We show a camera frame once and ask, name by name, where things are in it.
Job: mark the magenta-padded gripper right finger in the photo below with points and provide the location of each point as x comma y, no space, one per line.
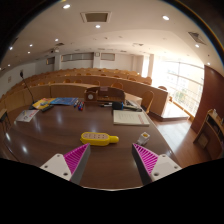
163,165

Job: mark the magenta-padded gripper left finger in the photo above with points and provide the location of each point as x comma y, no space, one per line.
60,165

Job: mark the wooden shelf unit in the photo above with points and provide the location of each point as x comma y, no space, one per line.
211,133

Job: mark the white notebook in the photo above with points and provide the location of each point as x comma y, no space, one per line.
130,117

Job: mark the black remote control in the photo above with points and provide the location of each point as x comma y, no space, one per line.
47,108

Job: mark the white and red leaflet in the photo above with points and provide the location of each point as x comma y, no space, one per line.
26,115

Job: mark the red capped marker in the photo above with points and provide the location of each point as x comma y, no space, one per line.
79,104
82,106

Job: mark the wooden chair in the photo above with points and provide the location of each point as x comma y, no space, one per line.
147,98

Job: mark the black handheld microphone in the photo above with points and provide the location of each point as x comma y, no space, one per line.
117,105

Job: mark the black marker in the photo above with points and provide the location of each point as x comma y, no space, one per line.
106,105

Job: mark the large bright window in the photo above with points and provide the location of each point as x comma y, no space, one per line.
185,86

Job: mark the wooden desk organizer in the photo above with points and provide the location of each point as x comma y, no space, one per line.
110,95

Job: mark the black gooseneck microphone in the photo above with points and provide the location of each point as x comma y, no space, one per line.
26,85

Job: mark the rows of wooden auditorium seats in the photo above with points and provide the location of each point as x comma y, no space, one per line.
83,71

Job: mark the slatted ceiling air vent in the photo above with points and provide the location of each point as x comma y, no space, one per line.
196,37

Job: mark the recessed ceiling lights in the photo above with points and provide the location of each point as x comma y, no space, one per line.
97,26

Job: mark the square ceiling air vent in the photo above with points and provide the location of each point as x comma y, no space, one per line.
96,16

